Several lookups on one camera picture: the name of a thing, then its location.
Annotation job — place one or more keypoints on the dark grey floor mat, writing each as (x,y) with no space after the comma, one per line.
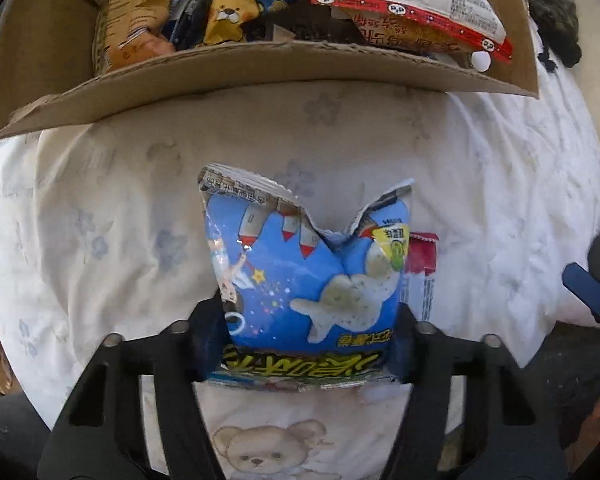
(570,360)

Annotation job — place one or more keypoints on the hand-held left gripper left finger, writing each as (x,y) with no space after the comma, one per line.
(210,350)

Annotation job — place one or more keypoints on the small white round object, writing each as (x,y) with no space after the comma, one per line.
(481,62)

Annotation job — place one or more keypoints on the white floral blanket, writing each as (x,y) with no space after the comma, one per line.
(105,210)

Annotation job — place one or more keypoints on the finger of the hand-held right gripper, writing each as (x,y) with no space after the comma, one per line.
(587,290)

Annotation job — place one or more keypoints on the person's foot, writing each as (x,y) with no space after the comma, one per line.
(597,420)

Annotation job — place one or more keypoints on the orange snack packet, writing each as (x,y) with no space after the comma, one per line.
(135,5)

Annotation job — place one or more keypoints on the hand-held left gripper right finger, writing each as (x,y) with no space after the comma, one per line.
(406,350)

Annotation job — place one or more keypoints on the dark green knitted cloth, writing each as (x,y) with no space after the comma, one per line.
(555,15)

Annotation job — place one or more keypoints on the brown cardboard box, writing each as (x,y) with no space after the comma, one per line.
(230,75)

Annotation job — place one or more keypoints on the red and white snack bar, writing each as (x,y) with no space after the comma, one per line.
(422,265)

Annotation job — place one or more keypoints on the blue bear print snack bag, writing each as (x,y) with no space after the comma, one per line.
(240,5)

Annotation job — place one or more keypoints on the blue puffed snack bag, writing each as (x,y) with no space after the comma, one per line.
(300,270)

